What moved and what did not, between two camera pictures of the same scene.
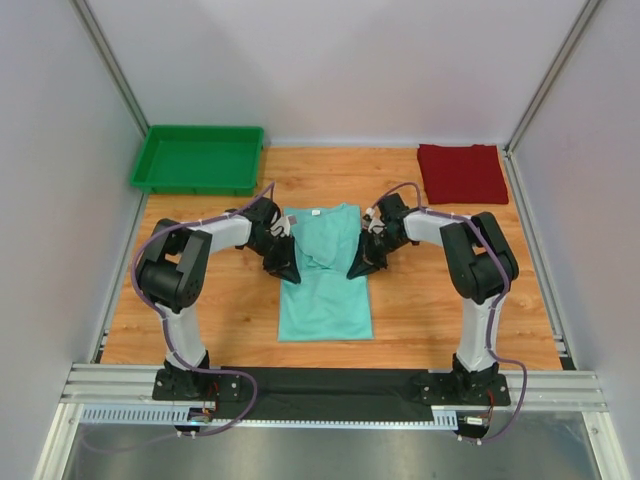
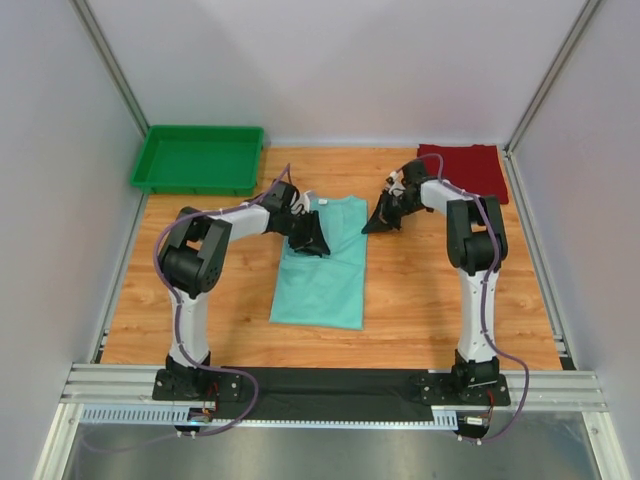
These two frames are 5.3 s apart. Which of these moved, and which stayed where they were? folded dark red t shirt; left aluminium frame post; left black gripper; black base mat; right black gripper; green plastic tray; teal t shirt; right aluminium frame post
Moved: teal t shirt; left black gripper; right black gripper
Stayed: right aluminium frame post; folded dark red t shirt; left aluminium frame post; green plastic tray; black base mat
